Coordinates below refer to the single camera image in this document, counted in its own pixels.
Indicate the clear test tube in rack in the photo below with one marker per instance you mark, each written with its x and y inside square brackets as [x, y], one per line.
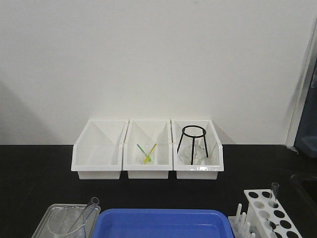
[274, 191]

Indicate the black sink basin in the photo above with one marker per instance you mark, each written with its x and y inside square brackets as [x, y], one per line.
[306, 186]

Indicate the white storage bin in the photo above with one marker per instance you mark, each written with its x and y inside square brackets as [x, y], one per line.
[98, 151]
[146, 133]
[211, 165]

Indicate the blue plastic tray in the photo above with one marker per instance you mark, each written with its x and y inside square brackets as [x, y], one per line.
[162, 223]

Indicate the right white storage bin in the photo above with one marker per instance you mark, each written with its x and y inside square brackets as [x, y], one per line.
[211, 165]

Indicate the grey pegboard drying rack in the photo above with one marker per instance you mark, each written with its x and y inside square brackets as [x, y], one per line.
[306, 138]

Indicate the middle white storage bin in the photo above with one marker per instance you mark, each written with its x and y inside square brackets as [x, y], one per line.
[146, 133]

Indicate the clear test tube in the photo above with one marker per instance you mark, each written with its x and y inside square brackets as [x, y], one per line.
[274, 191]
[85, 214]

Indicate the clear glass flask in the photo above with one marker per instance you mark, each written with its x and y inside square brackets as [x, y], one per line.
[197, 158]

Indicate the yellow green plastic sticks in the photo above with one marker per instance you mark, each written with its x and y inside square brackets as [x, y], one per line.
[148, 157]

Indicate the white test tube rack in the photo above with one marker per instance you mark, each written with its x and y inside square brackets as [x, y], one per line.
[265, 217]

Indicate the clear glass beaker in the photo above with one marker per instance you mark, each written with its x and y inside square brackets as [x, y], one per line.
[67, 222]

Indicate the black wire tripod stand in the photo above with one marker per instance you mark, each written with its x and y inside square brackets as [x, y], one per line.
[194, 132]

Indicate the left white storage bin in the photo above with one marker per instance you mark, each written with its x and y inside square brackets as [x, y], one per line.
[98, 151]

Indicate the grey metal tray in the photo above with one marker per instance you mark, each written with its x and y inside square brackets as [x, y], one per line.
[42, 230]

